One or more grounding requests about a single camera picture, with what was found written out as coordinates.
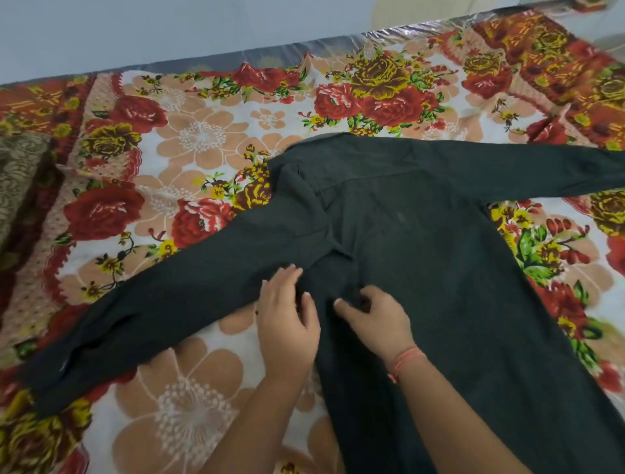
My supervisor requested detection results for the person's right hand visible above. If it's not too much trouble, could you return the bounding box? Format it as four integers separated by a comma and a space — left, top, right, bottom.
333, 286, 416, 366

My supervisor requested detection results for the person's left hand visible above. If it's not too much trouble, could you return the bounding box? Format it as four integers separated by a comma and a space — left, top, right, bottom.
256, 264, 321, 384

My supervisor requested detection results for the dark grey long-sleeved shirt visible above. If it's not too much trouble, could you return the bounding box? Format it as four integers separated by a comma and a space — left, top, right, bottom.
20, 133, 625, 474

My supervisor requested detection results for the person's right forearm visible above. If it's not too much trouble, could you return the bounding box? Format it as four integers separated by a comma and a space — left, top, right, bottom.
391, 348, 533, 474

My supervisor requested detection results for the person's left forearm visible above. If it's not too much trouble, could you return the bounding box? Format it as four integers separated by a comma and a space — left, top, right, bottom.
198, 373, 306, 474

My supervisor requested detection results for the pink thread wristband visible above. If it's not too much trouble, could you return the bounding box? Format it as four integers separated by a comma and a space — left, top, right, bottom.
388, 347, 427, 384

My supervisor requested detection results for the floral bed blanket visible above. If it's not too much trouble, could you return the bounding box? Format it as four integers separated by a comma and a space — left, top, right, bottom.
0, 10, 625, 474

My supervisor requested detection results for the olive patterned pillow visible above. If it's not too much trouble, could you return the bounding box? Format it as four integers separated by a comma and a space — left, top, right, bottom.
0, 131, 53, 247

